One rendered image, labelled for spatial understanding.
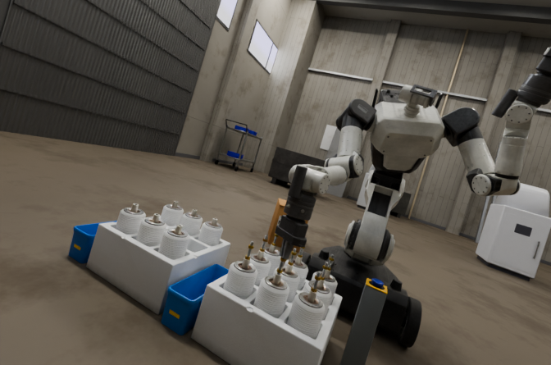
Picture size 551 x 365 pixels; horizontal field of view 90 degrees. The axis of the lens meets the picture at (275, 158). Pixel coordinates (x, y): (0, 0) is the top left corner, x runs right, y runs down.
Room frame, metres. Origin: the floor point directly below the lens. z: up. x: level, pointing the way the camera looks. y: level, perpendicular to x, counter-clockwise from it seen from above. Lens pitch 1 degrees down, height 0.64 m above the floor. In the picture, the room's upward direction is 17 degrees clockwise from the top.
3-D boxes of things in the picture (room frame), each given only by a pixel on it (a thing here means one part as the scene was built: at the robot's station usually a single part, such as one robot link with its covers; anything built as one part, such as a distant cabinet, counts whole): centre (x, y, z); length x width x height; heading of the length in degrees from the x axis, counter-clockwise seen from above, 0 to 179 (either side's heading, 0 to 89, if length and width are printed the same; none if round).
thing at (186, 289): (1.02, 0.11, 0.06); 0.30 x 0.11 x 0.12; 159
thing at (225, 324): (0.98, -0.16, 0.09); 0.39 x 0.39 x 0.18; 68
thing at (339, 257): (1.55, -0.63, 0.19); 0.64 x 0.52 x 0.33; 160
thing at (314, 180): (0.85, -0.12, 0.57); 0.11 x 0.11 x 0.11; 52
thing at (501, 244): (4.09, -3.70, 0.66); 0.65 x 0.55 x 1.31; 156
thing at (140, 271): (1.18, 0.33, 0.09); 0.39 x 0.39 x 0.18; 68
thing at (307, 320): (0.82, -0.23, 0.16); 0.10 x 0.10 x 0.18
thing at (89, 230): (1.23, 0.60, 0.06); 0.30 x 0.11 x 0.12; 158
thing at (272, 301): (0.87, -0.12, 0.16); 0.10 x 0.10 x 0.18
